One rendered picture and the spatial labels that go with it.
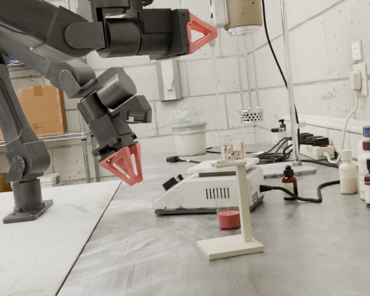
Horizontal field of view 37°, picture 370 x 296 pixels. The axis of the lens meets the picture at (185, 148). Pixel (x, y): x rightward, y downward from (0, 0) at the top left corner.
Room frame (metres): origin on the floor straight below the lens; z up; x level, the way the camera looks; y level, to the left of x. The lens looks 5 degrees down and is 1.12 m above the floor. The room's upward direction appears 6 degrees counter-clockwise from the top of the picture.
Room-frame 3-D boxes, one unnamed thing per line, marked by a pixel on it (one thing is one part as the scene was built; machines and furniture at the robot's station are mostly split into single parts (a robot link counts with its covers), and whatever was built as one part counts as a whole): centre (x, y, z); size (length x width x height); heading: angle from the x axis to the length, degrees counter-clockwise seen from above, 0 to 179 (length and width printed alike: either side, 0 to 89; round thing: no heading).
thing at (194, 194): (1.10, -0.05, 0.94); 0.22 x 0.13 x 0.08; 70
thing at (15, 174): (1.26, 0.36, 1.00); 0.09 x 0.06 x 0.06; 156
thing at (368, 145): (1.03, -0.35, 0.95); 0.06 x 0.06 x 0.11
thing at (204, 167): (1.10, -0.07, 0.98); 0.12 x 0.12 x 0.01; 70
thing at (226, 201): (0.93, -0.06, 0.93); 0.04 x 0.04 x 0.06
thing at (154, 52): (0.87, 0.03, 1.22); 0.10 x 0.07 x 0.07; 33
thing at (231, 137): (1.11, -0.09, 1.02); 0.06 x 0.05 x 0.08; 45
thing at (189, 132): (2.18, -0.03, 1.01); 0.14 x 0.14 x 0.21
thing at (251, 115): (1.50, -0.19, 1.17); 0.07 x 0.07 x 0.25
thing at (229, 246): (0.79, -0.05, 0.96); 0.08 x 0.08 x 0.13; 11
